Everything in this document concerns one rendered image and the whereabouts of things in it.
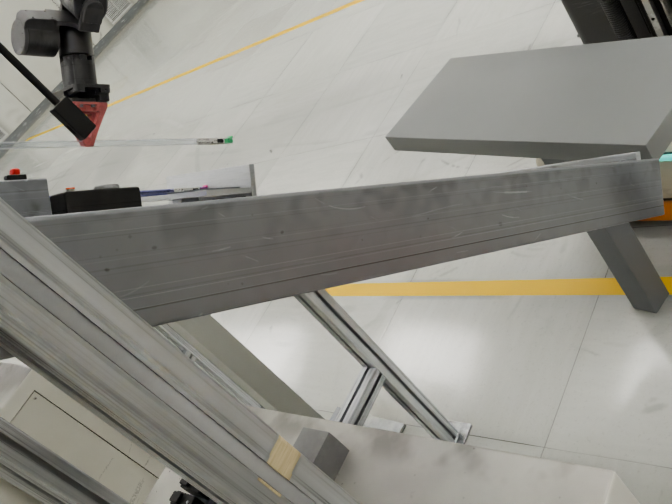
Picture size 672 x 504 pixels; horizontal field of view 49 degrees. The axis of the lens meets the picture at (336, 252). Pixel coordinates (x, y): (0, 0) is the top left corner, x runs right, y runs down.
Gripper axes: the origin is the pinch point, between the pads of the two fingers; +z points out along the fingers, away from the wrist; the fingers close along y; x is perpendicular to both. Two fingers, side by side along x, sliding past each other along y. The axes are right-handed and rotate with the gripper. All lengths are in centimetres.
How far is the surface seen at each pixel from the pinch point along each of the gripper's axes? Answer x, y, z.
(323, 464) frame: 2, 55, 46
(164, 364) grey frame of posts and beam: -37, 95, 21
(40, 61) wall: 262, -742, -178
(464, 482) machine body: 7, 73, 46
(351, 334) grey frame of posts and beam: 41, 17, 40
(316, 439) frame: 3, 54, 43
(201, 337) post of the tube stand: 22.9, -8.9, 39.5
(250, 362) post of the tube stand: 34, -9, 47
